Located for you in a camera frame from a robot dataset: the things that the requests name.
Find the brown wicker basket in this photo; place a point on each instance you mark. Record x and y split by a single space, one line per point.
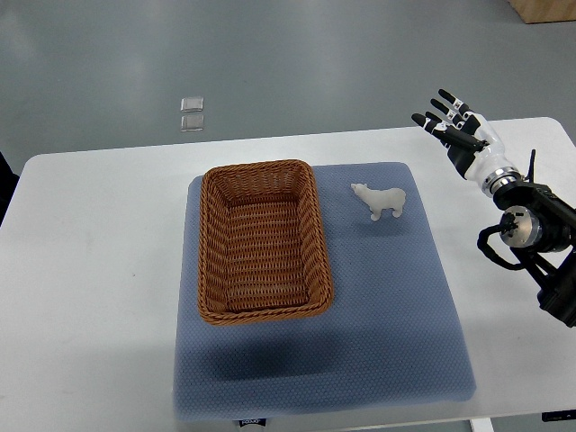
262 253

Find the blue foam mat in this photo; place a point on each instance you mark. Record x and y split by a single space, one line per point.
391 336

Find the dark label tag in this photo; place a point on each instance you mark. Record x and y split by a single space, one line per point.
261 422

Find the white bear figurine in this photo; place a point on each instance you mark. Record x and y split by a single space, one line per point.
379 200

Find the black table control panel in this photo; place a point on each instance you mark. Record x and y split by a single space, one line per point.
561 415

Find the upper metal floor plate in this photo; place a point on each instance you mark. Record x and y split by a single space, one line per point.
192 104

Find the brown cardboard box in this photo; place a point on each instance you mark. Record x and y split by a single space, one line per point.
544 11

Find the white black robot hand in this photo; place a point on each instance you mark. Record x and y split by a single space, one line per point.
472 145

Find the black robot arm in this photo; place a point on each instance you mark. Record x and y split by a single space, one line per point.
535 221

